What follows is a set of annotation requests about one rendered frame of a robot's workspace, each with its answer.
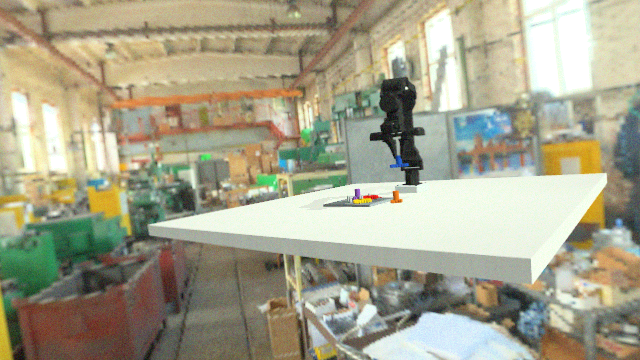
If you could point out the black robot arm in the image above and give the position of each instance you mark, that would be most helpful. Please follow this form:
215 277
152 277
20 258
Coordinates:
396 99

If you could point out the blue gear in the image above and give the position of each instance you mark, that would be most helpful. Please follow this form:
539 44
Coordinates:
399 163

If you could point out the orange gear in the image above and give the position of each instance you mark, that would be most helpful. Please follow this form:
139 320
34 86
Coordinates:
396 197

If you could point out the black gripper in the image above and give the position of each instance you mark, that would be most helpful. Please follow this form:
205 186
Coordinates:
405 135

